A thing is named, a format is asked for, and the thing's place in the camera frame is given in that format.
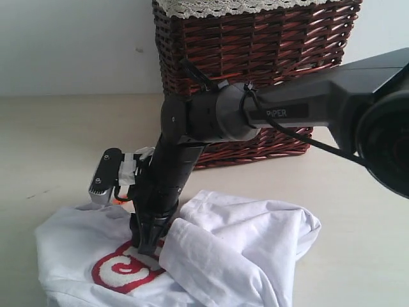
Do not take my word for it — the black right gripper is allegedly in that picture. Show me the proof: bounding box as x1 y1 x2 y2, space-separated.
129 143 205 256

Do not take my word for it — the white t-shirt red logo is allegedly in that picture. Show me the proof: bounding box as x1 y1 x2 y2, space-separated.
35 191 321 306

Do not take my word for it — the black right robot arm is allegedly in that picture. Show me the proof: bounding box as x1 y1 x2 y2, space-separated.
130 48 408 255

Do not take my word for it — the dark brown wicker basket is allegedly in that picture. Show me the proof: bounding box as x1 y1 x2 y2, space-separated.
152 1 363 170

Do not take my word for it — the orange clothing tag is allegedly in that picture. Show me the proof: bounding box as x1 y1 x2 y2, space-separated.
112 195 129 205

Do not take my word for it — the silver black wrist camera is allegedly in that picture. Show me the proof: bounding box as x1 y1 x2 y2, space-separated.
88 148 123 205

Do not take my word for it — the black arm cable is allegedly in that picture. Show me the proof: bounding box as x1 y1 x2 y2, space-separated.
179 58 368 167

